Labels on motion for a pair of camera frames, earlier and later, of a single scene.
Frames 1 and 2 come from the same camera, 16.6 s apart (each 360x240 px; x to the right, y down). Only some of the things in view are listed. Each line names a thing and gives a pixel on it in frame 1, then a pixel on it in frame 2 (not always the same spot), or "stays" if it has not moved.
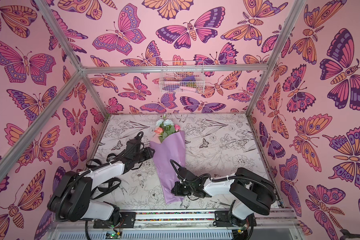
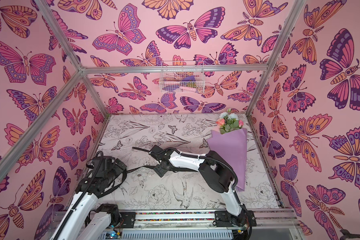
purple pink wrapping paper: [173, 148] → [233, 145]
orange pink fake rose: [159, 130] → [220, 121]
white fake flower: [165, 123] → [230, 116]
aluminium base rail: [188, 224] stays
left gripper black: [148, 152] → [117, 169]
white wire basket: [182, 77] stays
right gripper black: [178, 173] → [157, 152]
